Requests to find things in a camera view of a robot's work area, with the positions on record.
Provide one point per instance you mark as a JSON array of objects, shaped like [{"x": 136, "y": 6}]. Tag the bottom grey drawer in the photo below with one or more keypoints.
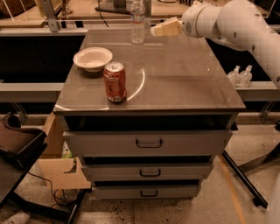
[{"x": 146, "y": 192}]

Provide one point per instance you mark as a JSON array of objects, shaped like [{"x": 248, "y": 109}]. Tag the clear plastic water bottle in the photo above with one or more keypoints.
[{"x": 137, "y": 17}]

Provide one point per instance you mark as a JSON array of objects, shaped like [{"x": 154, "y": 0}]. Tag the grey drawer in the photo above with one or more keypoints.
[
  {"x": 146, "y": 192},
  {"x": 131, "y": 172},
  {"x": 147, "y": 143}
]

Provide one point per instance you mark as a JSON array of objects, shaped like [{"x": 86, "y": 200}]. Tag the right clear sanitizer bottle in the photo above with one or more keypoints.
[{"x": 245, "y": 77}]

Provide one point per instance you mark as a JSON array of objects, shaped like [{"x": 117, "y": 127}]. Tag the red coke can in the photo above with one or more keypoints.
[{"x": 115, "y": 81}]

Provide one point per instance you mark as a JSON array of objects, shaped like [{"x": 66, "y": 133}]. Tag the white paper bowl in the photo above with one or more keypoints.
[{"x": 93, "y": 59}]

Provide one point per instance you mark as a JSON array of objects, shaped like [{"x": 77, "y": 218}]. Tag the left clear sanitizer bottle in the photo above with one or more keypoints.
[{"x": 234, "y": 76}]

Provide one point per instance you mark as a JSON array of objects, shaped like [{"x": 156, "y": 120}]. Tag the middle grey drawer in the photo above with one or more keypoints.
[{"x": 131, "y": 172}]

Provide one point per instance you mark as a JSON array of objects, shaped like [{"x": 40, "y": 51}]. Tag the grey drawer cabinet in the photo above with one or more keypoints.
[{"x": 173, "y": 84}]

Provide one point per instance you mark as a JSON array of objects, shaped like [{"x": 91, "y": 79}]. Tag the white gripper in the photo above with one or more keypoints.
[{"x": 191, "y": 21}]

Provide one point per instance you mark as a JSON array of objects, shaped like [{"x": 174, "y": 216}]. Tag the dark brown chair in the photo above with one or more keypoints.
[{"x": 20, "y": 148}]

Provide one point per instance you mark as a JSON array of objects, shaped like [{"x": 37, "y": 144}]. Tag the top grey drawer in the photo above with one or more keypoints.
[{"x": 147, "y": 143}]

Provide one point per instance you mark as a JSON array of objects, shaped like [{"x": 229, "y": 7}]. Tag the cardboard box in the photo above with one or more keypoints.
[{"x": 65, "y": 173}]

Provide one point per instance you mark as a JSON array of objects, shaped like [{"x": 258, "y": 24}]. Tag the clear sanitizer bottle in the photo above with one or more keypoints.
[
  {"x": 245, "y": 77},
  {"x": 234, "y": 76}
]

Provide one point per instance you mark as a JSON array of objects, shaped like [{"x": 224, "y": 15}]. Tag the black metal floor bar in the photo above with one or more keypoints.
[{"x": 258, "y": 199}]

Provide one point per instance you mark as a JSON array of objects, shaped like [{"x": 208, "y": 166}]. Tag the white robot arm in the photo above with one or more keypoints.
[{"x": 237, "y": 24}]

